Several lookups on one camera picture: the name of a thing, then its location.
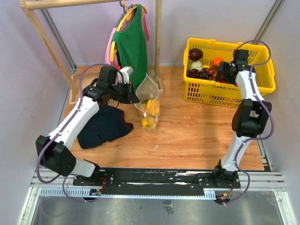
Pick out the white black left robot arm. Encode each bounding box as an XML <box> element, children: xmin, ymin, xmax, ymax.
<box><xmin>36</xmin><ymin>64</ymin><xmax>139</xmax><ymax>186</ymax></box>

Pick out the wooden clothes rack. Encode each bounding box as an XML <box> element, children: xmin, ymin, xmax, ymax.
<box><xmin>19</xmin><ymin>0</ymin><xmax>165</xmax><ymax>109</ymax></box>

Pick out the dark navy cloth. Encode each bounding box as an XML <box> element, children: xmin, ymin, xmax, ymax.
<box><xmin>77</xmin><ymin>105</ymin><xmax>134</xmax><ymax>149</ymax></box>

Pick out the yellow plastic basket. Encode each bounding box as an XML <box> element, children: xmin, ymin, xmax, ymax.
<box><xmin>183</xmin><ymin>38</ymin><xmax>276</xmax><ymax>108</ymax></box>

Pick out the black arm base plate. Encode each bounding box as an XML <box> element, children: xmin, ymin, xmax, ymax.
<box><xmin>73</xmin><ymin>168</ymin><xmax>240</xmax><ymax>196</ymax></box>

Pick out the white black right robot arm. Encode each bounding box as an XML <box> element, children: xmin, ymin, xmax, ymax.
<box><xmin>212</xmin><ymin>49</ymin><xmax>272</xmax><ymax>188</ymax></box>

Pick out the orange green mango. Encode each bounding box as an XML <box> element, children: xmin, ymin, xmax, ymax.
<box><xmin>140</xmin><ymin>100</ymin><xmax>148</xmax><ymax>112</ymax></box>

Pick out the green cabbage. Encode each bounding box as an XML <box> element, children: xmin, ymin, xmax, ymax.
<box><xmin>187</xmin><ymin>60</ymin><xmax>203</xmax><ymax>71</ymax></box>

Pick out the yellow bell pepper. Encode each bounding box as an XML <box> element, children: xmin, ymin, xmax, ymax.
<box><xmin>146</xmin><ymin>99</ymin><xmax>160</xmax><ymax>116</ymax></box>
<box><xmin>142</xmin><ymin>117</ymin><xmax>157</xmax><ymax>130</ymax></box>

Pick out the green tank top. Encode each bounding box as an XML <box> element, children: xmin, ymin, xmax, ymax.
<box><xmin>112</xmin><ymin>4</ymin><xmax>148</xmax><ymax>90</ymax></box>

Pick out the dark purple round fruit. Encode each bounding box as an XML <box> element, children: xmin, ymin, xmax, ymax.
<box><xmin>188</xmin><ymin>48</ymin><xmax>203</xmax><ymax>61</ymax></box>

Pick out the clear dotted zip top bag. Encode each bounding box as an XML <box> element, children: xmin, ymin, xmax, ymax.
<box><xmin>135</xmin><ymin>74</ymin><xmax>161</xmax><ymax>133</ymax></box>

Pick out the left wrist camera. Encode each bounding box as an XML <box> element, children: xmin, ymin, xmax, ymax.
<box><xmin>116</xmin><ymin>67</ymin><xmax>134</xmax><ymax>83</ymax></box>

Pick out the pink shirt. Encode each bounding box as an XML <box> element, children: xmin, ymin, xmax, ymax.
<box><xmin>105</xmin><ymin>0</ymin><xmax>150</xmax><ymax>67</ymax></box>

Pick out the yellow clothes hanger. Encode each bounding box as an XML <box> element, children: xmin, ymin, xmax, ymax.
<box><xmin>105</xmin><ymin>1</ymin><xmax>150</xmax><ymax>65</ymax></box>

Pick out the orange fruit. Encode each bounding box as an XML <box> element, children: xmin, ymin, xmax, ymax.
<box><xmin>212</xmin><ymin>57</ymin><xmax>224</xmax><ymax>68</ymax></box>

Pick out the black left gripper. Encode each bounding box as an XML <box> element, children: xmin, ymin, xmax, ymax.
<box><xmin>109</xmin><ymin>80</ymin><xmax>140</xmax><ymax>104</ymax></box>

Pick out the purple grape bunch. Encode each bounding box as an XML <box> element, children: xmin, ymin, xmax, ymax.
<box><xmin>186</xmin><ymin>68</ymin><xmax>213</xmax><ymax>80</ymax></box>

